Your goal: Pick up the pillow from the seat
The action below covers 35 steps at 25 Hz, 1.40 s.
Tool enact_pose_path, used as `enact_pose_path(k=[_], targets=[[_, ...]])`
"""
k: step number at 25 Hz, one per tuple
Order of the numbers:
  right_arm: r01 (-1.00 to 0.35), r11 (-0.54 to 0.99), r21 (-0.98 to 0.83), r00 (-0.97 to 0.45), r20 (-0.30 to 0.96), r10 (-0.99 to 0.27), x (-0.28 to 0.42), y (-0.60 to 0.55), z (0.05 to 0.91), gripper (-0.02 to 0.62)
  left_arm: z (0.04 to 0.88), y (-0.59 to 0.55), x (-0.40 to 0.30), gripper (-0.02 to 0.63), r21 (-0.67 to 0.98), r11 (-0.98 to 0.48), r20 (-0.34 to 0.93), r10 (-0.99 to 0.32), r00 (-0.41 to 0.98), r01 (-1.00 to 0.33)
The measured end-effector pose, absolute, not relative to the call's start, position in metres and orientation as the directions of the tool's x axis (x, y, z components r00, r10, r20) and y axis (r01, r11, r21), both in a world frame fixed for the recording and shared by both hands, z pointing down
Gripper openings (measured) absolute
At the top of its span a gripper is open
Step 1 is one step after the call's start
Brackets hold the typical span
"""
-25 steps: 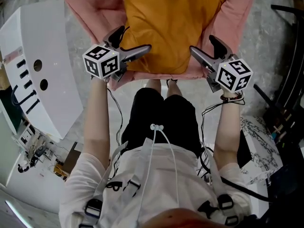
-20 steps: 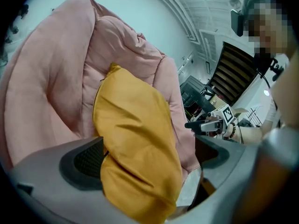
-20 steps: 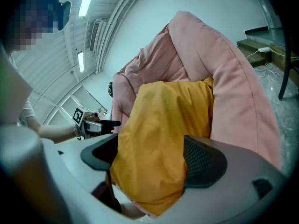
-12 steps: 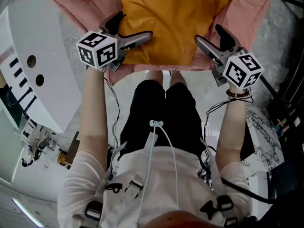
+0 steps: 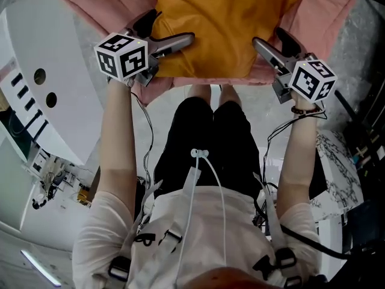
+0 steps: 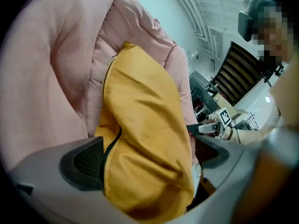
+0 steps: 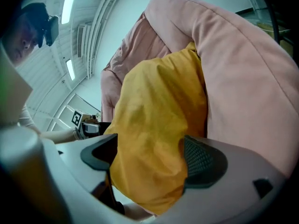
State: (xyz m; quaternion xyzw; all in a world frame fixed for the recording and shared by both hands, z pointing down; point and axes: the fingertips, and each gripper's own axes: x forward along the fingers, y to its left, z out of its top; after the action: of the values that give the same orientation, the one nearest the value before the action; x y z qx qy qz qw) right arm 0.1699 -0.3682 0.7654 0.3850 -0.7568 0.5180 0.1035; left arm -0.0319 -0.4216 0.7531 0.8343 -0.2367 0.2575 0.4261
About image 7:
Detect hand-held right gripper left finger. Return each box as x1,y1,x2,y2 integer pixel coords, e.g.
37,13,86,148
55,133,118,194

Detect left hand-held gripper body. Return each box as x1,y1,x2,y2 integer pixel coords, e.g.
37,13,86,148
71,110,112,140

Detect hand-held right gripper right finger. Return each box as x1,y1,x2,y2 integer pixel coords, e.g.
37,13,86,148
158,134,287,224

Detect yellow pillow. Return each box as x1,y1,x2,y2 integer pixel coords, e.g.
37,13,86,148
103,42,209,216

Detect pink cushioned seat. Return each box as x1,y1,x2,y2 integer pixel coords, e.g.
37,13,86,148
100,0,299,180

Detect person's left forearm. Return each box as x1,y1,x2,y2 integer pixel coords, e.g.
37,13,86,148
39,129,79,145

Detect short ceiling light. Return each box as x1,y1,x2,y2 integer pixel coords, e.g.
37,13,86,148
65,58,76,81

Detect ceiling air vent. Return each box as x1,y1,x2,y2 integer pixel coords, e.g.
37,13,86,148
76,25,86,58

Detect person's face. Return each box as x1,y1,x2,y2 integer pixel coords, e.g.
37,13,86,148
1,14,42,67

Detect long ceiling light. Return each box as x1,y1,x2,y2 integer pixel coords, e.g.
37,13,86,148
61,0,80,25

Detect black head-mounted camera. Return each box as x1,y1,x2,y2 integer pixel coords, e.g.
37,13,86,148
21,2,60,49

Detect black cable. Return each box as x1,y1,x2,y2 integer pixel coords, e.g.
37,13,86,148
266,0,281,44

